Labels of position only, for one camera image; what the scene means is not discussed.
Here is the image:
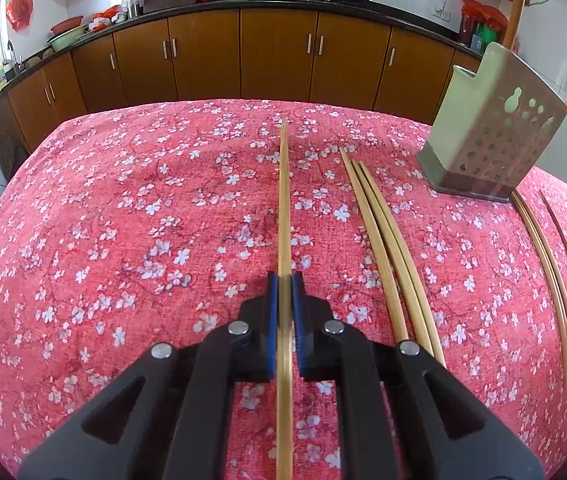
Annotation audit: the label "red basin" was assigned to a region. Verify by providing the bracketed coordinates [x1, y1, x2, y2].
[50, 16, 84, 34]

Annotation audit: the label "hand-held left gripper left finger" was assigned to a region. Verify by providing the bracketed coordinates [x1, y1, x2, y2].
[17, 271, 280, 480]

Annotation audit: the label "black kitchen countertop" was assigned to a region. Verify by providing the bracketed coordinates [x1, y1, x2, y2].
[0, 0, 484, 111]

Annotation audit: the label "red floral tablecloth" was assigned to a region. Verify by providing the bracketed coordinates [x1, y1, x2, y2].
[0, 99, 567, 480]

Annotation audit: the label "red bag with white items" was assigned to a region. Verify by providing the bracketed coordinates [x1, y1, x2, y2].
[88, 5, 125, 32]

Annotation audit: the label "green basin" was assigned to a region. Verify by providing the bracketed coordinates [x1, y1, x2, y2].
[47, 25, 88, 52]

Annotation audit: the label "red bag with green bottles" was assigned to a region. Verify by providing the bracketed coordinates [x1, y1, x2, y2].
[460, 0, 509, 57]

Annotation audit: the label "pale green perforated chopstick holder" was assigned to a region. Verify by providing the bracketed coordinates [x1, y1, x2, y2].
[417, 41, 567, 204]

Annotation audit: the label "brown wooden base cabinets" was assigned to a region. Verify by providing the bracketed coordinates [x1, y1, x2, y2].
[0, 9, 484, 156]

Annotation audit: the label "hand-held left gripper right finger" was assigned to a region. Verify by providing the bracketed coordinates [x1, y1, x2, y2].
[291, 271, 547, 480]

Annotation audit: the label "red plastic bag on hook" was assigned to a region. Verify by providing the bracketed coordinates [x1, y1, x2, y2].
[6, 0, 35, 32]

